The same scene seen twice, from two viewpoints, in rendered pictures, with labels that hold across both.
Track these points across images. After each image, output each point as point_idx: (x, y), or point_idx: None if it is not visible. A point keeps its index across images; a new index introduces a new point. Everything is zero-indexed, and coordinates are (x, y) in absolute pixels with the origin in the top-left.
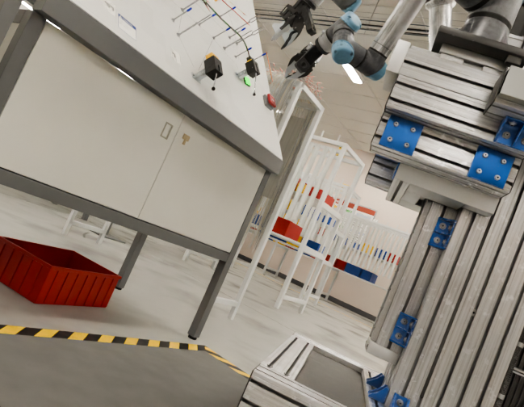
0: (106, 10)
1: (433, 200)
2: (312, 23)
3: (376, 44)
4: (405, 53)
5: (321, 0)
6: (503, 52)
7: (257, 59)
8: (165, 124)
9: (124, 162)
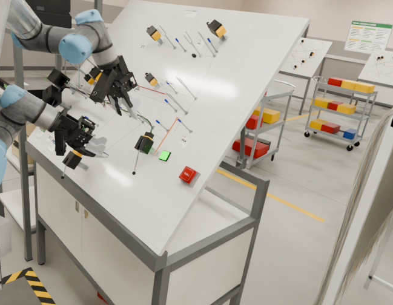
0: (46, 140)
1: None
2: (98, 88)
3: None
4: None
5: (94, 57)
6: None
7: (225, 118)
8: (75, 202)
9: (68, 224)
